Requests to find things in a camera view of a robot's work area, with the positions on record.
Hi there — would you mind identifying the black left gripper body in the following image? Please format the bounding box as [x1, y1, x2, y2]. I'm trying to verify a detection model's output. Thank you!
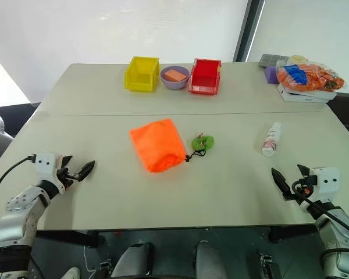
[56, 167, 82, 192]

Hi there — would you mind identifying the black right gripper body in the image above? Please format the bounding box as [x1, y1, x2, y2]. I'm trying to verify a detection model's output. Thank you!
[282, 174, 319, 202]

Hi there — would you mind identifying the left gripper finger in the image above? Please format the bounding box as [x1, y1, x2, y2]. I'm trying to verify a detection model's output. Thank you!
[77, 159, 97, 183]
[60, 155, 74, 170]

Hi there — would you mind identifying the clear bag of orange items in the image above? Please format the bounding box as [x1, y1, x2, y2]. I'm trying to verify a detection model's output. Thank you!
[276, 60, 348, 94]

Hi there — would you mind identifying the white pink-label bottle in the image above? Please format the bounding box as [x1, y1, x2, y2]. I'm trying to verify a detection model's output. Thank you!
[261, 121, 283, 158]

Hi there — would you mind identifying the white flat box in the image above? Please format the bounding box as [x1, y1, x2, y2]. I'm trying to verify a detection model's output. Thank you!
[277, 83, 338, 103]

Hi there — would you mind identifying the green round toy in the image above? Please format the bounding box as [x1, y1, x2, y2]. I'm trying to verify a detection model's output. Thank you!
[191, 133, 216, 152]

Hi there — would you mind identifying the white shoe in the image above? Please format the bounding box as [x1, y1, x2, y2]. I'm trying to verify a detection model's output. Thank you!
[56, 266, 82, 279]

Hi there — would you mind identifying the blue packet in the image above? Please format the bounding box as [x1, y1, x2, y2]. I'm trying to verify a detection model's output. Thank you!
[283, 64, 308, 85]

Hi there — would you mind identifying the grey rounded leg shape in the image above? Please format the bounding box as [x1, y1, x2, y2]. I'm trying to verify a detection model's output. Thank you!
[194, 240, 229, 279]
[110, 242, 155, 279]

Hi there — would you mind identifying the purple cube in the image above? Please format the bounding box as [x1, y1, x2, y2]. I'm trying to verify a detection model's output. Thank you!
[264, 66, 280, 85]

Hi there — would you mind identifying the yellow plastic bin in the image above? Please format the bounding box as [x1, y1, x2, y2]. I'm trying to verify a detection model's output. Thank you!
[124, 56, 161, 93]

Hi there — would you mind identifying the pale yellow round container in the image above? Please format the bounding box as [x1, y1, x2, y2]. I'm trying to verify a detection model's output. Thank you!
[289, 54, 309, 66]

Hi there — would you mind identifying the grey grid tray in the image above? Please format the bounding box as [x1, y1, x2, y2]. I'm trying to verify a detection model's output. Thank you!
[258, 53, 290, 69]

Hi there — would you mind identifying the purple bowl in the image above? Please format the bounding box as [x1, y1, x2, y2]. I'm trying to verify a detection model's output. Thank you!
[159, 65, 190, 91]

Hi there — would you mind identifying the orange sponge block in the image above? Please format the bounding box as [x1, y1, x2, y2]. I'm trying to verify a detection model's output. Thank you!
[163, 69, 188, 83]

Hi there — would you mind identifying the red plastic bin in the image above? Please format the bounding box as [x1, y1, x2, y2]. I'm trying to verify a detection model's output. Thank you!
[188, 58, 223, 96]

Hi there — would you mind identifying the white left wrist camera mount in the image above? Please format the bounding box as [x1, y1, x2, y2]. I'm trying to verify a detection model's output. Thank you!
[34, 152, 63, 183]

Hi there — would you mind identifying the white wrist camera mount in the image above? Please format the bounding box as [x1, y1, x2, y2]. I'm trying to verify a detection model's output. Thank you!
[312, 166, 341, 202]
[34, 152, 63, 183]

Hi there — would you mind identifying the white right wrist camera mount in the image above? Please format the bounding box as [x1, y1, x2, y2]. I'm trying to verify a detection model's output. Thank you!
[312, 166, 341, 202]

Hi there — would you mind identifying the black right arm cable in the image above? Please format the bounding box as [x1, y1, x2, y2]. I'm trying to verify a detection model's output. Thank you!
[291, 180, 349, 234]

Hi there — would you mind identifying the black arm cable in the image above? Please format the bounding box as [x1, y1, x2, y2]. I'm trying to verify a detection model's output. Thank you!
[0, 156, 36, 228]
[291, 180, 349, 234]

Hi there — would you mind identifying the black table frame bar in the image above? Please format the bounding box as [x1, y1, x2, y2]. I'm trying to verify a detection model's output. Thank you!
[35, 229, 106, 249]
[268, 224, 320, 244]

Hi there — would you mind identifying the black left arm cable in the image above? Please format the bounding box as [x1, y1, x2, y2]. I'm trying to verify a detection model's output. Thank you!
[0, 156, 36, 228]

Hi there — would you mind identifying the orange drawstring pouch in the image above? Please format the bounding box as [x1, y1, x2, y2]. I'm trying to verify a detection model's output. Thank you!
[129, 117, 188, 174]

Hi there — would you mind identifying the white thin cable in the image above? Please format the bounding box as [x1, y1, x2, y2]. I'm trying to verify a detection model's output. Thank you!
[82, 245, 97, 274]

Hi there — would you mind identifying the thin black cord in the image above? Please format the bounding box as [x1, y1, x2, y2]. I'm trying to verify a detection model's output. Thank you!
[184, 149, 207, 163]

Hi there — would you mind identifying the dark window frame post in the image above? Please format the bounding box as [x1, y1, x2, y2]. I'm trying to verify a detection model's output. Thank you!
[233, 0, 266, 63]

